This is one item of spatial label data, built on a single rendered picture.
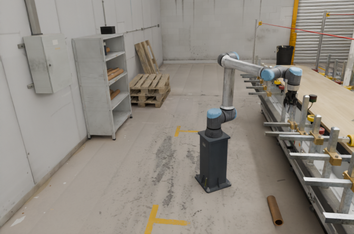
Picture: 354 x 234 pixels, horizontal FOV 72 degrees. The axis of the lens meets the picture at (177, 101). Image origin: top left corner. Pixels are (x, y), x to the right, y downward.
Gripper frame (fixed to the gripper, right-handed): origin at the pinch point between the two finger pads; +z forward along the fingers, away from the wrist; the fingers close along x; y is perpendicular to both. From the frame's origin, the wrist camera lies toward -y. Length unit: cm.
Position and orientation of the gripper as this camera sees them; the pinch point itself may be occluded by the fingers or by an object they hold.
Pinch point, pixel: (287, 111)
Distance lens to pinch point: 220.5
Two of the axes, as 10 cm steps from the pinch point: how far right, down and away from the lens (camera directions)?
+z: 0.2, 9.2, 4.0
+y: -1.3, 4.0, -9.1
